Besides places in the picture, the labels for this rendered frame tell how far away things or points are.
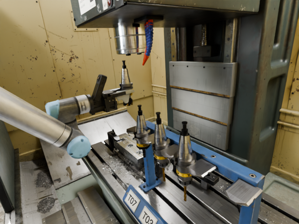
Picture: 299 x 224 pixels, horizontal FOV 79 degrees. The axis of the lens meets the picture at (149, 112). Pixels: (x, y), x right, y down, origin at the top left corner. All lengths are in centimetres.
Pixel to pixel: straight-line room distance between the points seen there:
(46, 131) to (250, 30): 94
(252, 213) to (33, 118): 62
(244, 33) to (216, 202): 78
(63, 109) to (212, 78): 78
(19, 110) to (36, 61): 118
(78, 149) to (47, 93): 119
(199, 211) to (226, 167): 36
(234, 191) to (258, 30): 75
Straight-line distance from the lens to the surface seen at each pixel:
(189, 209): 83
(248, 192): 47
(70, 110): 75
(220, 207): 86
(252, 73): 103
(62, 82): 179
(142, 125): 66
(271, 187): 154
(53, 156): 170
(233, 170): 50
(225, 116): 110
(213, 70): 108
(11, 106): 60
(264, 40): 101
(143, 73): 211
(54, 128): 63
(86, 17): 76
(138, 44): 80
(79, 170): 158
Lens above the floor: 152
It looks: 20 degrees down
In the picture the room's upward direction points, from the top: 4 degrees counter-clockwise
